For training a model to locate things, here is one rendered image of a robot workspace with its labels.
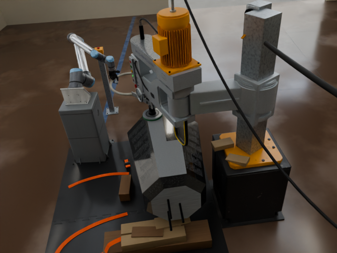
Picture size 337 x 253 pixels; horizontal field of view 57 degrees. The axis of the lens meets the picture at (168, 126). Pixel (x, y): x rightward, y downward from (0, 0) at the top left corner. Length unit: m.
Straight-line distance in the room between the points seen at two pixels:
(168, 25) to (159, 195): 1.40
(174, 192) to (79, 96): 1.73
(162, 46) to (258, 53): 0.72
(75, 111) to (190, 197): 1.76
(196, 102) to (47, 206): 2.25
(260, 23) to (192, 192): 1.46
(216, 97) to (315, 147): 2.20
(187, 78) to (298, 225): 1.98
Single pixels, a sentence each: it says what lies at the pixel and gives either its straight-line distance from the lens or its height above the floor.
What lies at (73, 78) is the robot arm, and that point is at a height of 1.13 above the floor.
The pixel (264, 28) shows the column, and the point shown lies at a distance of 2.39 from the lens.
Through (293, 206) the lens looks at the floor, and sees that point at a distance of 3.72.
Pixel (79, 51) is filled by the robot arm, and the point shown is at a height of 1.26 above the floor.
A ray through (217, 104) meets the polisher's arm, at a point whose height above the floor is 1.37.
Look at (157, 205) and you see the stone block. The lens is 2.85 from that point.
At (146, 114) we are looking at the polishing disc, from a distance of 3.43.
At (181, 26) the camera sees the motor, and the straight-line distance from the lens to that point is 2.28.
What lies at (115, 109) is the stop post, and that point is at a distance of 5.22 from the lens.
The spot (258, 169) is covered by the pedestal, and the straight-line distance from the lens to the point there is 2.96.
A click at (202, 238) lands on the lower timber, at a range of 3.18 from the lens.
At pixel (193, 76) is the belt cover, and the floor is 1.67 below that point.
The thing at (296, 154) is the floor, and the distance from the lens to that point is 4.32.
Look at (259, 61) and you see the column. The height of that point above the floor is 1.72.
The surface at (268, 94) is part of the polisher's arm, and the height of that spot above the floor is 1.45.
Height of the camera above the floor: 2.80
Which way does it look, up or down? 37 degrees down
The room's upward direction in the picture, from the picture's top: 6 degrees counter-clockwise
